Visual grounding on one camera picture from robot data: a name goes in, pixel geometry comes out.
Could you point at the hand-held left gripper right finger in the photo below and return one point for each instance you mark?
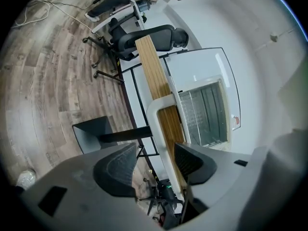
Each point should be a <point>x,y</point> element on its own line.
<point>202,167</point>

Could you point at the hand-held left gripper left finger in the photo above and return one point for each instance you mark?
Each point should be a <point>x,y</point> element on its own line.
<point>106,174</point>

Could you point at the white plastic tray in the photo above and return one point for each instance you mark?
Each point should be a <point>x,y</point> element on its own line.
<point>204,114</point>

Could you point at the black desk leg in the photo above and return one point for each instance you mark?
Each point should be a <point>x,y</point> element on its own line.
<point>91,133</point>

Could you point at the person's white shoe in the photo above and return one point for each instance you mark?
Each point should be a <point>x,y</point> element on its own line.
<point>26,179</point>

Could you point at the whiteboard on black stand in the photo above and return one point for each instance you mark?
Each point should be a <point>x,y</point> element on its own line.
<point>192,64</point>

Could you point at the wooden desk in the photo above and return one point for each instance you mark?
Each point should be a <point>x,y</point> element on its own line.
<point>154,66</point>

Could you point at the black office chair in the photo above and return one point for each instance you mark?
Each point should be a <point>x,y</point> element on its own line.
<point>144,41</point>

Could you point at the ceiling sprinkler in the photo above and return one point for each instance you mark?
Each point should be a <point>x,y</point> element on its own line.
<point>273,36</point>

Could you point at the dark rice cooker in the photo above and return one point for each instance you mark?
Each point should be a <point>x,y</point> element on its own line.
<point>144,5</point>

